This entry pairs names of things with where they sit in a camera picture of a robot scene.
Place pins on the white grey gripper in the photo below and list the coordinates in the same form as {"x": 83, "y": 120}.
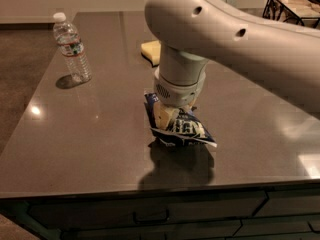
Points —
{"x": 179, "y": 92}

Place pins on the blue Kettle chip bag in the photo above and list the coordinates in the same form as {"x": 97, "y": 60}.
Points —
{"x": 185, "y": 130}

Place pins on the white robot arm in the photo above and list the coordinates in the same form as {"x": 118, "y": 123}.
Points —
{"x": 281, "y": 57}

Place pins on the clear plastic water bottle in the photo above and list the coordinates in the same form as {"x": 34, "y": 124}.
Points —
{"x": 72, "y": 48}

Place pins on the yellow sponge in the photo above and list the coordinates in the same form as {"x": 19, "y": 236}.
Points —
{"x": 151, "y": 51}

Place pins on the dark cabinet drawer front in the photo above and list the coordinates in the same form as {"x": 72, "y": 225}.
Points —
{"x": 116, "y": 213}

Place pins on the black drawer handle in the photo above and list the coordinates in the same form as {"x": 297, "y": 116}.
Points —
{"x": 151, "y": 217}

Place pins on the black wire napkin basket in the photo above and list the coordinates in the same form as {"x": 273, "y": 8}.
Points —
{"x": 299, "y": 12}

